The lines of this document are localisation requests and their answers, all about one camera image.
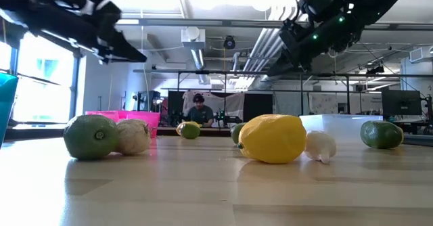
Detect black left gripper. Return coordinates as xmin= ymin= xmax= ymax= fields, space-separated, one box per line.
xmin=76 ymin=0 xmax=148 ymax=64

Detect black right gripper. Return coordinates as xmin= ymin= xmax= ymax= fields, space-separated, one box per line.
xmin=266 ymin=14 xmax=359 ymax=78

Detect green lime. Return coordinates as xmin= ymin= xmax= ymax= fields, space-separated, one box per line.
xmin=179 ymin=122 xmax=202 ymax=140
xmin=359 ymin=120 xmax=403 ymax=150
xmin=63 ymin=114 xmax=120 ymax=161
xmin=230 ymin=122 xmax=247 ymax=145

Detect white garlic bulb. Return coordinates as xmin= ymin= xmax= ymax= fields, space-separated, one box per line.
xmin=304 ymin=130 xmax=338 ymax=165
xmin=116 ymin=118 xmax=152 ymax=156

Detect silver ceiling ducts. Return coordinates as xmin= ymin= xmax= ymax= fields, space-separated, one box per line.
xmin=236 ymin=2 xmax=292 ymax=91

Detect black curtain panel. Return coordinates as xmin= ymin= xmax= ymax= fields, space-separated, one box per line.
xmin=243 ymin=93 xmax=274 ymax=122

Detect black equipment stand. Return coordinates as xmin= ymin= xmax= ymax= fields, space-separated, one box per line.
xmin=133 ymin=90 xmax=162 ymax=112

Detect white ceiling air unit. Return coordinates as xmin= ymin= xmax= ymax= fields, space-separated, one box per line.
xmin=181 ymin=26 xmax=206 ymax=50

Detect pink plastic basket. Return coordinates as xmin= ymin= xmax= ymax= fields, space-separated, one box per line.
xmin=85 ymin=110 xmax=161 ymax=139

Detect white hanging cloth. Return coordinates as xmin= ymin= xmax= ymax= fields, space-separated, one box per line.
xmin=181 ymin=90 xmax=245 ymax=122

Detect clear plastic basket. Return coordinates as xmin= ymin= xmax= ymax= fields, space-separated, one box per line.
xmin=299 ymin=114 xmax=385 ymax=142

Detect large bright window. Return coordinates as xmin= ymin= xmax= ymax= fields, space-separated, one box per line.
xmin=0 ymin=32 xmax=81 ymax=125

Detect person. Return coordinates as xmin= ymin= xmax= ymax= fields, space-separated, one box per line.
xmin=185 ymin=93 xmax=214 ymax=128

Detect black computer monitor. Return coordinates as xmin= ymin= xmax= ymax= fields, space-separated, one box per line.
xmin=381 ymin=89 xmax=423 ymax=117

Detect teal plastic basket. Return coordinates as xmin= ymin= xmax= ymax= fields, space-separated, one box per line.
xmin=0 ymin=72 xmax=20 ymax=149

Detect black metal rack frame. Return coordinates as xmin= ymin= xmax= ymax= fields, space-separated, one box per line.
xmin=133 ymin=68 xmax=433 ymax=117

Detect black ceiling camera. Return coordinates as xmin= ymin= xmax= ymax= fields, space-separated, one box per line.
xmin=223 ymin=35 xmax=237 ymax=50

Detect white wall vent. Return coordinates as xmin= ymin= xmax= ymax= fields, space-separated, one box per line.
xmin=409 ymin=46 xmax=424 ymax=64

